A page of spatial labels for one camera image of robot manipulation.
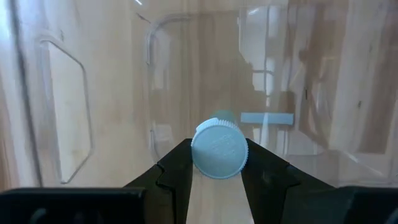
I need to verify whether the clear plastic bin with handles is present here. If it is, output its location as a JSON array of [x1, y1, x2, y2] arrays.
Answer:
[[0, 0, 398, 190]]

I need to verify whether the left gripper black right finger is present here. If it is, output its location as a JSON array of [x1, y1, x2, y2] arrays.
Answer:
[[241, 138, 336, 224]]

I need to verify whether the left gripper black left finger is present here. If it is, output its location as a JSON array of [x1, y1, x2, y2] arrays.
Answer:
[[124, 138, 194, 224]]

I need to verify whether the pale blue tape strip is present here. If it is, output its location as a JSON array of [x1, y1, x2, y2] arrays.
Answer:
[[240, 112, 295, 126]]

